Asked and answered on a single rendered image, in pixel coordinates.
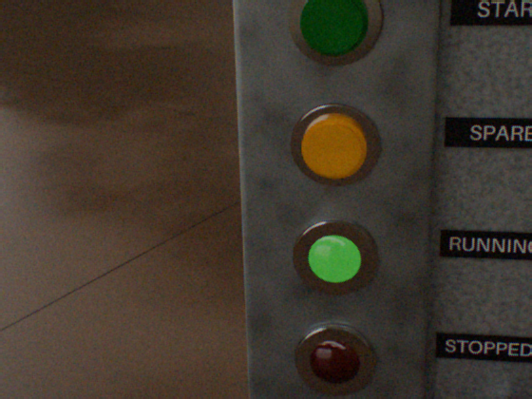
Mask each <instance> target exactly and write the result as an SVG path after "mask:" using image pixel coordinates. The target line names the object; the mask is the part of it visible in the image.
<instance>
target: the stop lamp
mask: <svg viewBox="0 0 532 399"><path fill-rule="evenodd" d="M310 365H311V368H312V370H313V373H314V374H315V375H316V376H317V377H318V378H319V379H321V380H323V381H324V382H325V383H329V384H334V385H340V384H345V383H347V382H348V381H350V380H352V379H353V377H355V376H356V374H357V373H358V371H359V368H360V360H359V357H358V355H357V353H356V351H355V350H354V349H353V348H352V347H351V346H349V345H347V343H345V342H341V341H325V342H323V343H321V344H319V345H318V346H317V347H316V348H315V349H314V350H313V352H312V354H311V358H310Z"/></svg>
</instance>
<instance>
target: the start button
mask: <svg viewBox="0 0 532 399"><path fill-rule="evenodd" d="M299 25H300V30H301V33H302V36H303V37H304V39H305V41H306V42H307V45H308V46H310V47H311V48H312V49H314V51H316V52H318V53H319V54H324V55H327V56H333V57H334V56H342V55H345V54H347V53H351V52H353V51H355V49H356V48H358V47H359V45H361V44H362V43H363V41H364V38H365V36H366V34H367V31H368V26H369V15H368V12H367V9H366V8H365V4H364V2H363V1H362V0H308V2H306V4H305V6H304V8H303V10H302V11H301V14H300V20H299Z"/></svg>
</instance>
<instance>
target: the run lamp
mask: <svg viewBox="0 0 532 399"><path fill-rule="evenodd" d="M308 260H309V264H310V266H311V268H312V269H313V272H314V274H315V275H316V276H319V277H321V278H322V279H323V280H325V281H329V282H334V283H337V282H344V281H346V280H348V279H350V278H352V277H353V276H354V275H355V274H356V273H357V271H358V269H359V268H360V265H361V255H360V253H359V251H358V249H357V247H356V246H355V245H354V244H353V243H352V241H350V240H348V239H347V238H345V237H338V236H329V237H322V238H321V239H319V240H317V241H316V242H315V244H314V245H313V246H312V248H311V250H310V252H309V257H308Z"/></svg>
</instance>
